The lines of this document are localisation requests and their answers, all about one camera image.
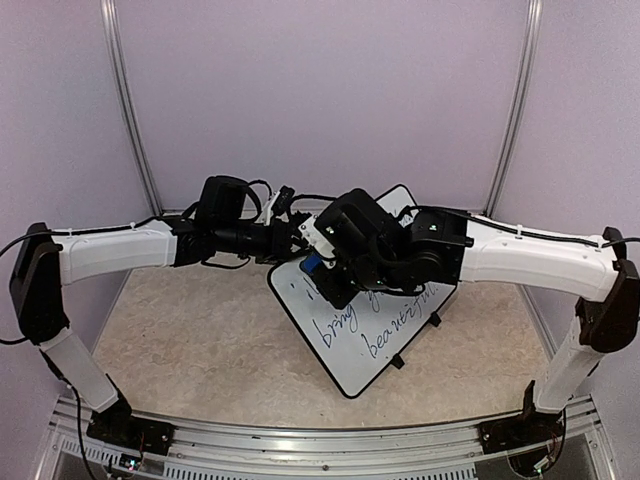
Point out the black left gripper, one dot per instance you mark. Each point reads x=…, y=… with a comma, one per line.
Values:
x=282, y=239

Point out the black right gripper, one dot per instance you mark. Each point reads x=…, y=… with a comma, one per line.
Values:
x=336, y=295

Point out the blue whiteboard eraser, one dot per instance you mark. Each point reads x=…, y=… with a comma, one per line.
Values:
x=311, y=264

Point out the white whiteboard black frame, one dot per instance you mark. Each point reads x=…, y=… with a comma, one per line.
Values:
x=356, y=343

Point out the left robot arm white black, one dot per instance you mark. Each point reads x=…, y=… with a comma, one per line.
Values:
x=228, y=217

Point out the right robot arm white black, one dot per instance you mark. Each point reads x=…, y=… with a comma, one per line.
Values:
x=452, y=246

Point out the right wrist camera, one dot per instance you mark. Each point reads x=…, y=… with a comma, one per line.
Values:
x=316, y=240

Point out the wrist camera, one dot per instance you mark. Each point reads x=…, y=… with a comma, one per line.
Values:
x=276, y=205
x=316, y=240

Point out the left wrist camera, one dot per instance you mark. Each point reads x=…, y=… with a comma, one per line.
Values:
x=276, y=205

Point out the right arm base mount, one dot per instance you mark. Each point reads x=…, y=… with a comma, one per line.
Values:
x=528, y=427

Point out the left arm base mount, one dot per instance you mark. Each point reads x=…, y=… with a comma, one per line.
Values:
x=135, y=432

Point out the aluminium front rail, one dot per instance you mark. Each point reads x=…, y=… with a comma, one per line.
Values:
x=207, y=450

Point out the left aluminium frame post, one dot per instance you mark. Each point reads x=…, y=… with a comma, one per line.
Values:
x=110, y=20

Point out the aluminium frame post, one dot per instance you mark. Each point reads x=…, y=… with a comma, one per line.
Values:
x=110, y=20
x=517, y=105

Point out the right aluminium frame post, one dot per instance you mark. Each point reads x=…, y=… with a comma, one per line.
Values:
x=517, y=105

